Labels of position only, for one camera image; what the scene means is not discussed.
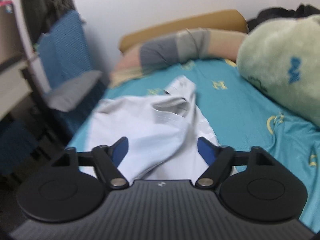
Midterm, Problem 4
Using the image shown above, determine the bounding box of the white t-shirt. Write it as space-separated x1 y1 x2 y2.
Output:
84 76 219 183

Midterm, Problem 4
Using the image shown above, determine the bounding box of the teal patterned bed sheet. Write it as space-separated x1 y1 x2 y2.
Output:
70 60 319 232

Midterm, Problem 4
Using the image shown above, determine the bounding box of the grey seat cushion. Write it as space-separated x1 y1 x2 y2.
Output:
44 70 103 113

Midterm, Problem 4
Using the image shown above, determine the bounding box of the blue covered chair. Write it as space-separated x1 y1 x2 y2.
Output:
38 10 106 135

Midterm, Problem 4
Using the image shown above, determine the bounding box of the blue covered stool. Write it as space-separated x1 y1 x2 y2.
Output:
0 120 51 176

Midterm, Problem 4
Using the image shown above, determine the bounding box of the striped pink grey pillow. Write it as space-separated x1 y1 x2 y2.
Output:
110 28 248 88

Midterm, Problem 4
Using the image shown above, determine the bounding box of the green plush blanket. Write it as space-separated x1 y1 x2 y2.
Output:
236 15 319 125

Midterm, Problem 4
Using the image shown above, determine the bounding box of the white desk with dark top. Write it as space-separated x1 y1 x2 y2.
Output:
0 52 48 140

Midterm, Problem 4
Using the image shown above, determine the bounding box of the tan wooden headboard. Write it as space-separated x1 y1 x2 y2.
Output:
118 9 248 53

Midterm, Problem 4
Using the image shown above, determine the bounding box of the brown cardboard box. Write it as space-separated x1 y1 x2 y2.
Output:
0 0 24 64

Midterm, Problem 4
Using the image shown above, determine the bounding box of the dark window with grille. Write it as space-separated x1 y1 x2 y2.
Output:
21 0 75 45

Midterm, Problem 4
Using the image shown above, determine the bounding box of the black clothing pile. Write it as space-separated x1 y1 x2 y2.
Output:
247 4 320 33

